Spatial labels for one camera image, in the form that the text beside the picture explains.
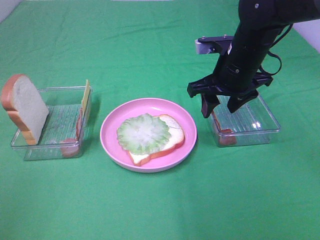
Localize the green tablecloth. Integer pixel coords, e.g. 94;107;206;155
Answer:
0;0;320;240

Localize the pink round plate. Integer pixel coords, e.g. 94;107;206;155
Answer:
100;98;198;173

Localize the clear right plastic container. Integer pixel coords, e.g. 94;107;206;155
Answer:
206;94;281;147

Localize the pink ham slice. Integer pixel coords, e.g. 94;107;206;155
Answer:
211;111;237;146

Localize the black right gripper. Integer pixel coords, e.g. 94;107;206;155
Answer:
187;67;273;119

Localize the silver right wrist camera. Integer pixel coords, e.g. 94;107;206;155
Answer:
195;35;234;55

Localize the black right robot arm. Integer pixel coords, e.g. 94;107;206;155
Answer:
187;0;320;118

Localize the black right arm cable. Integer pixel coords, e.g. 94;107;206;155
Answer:
257;23;293;76

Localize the clear left plastic container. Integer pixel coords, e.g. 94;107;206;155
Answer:
10;86;92;161

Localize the yellow cheese slice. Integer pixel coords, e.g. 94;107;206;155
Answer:
81;79;90;114

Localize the bacon strip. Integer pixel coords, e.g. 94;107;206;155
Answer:
60;107;83;158

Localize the clear plastic container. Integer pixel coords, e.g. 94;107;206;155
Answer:
10;86;92;161
206;94;281;147

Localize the green lettuce leaf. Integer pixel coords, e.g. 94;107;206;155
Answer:
116;113;172;155

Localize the bread slice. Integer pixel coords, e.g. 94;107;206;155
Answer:
125;114;185;167
1;74;49;145

